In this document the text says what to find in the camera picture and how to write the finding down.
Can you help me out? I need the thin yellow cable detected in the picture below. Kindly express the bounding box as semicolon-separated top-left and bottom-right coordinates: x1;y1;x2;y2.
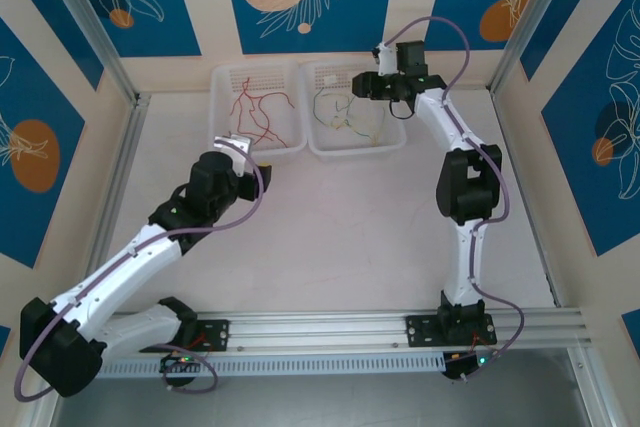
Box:
319;106;387;146

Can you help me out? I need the aluminium frame side rail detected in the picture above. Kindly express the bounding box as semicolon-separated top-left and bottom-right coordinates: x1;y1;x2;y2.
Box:
14;94;151;427
489;89;621;427

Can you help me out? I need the white plastic basket with labels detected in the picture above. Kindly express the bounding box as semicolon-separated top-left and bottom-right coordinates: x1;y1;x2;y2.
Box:
302;60;407;163

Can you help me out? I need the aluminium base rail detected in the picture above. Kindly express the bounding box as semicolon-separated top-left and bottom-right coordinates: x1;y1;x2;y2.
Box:
192;307;596;354

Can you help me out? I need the black controller board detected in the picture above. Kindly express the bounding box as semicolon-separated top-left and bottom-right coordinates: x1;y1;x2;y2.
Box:
159;352;211;377
442;350;496;381

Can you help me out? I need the aluminium frame post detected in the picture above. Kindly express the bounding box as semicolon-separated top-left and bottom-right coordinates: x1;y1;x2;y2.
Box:
35;0;140;103
489;0;601;96

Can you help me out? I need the white slotted cable duct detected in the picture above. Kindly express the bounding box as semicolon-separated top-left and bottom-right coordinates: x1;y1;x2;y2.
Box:
97;351;446;377

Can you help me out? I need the thin red cable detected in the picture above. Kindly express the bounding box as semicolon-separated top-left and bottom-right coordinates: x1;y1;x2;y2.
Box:
252;90;296;143
249;94;289;148
230;76;252;133

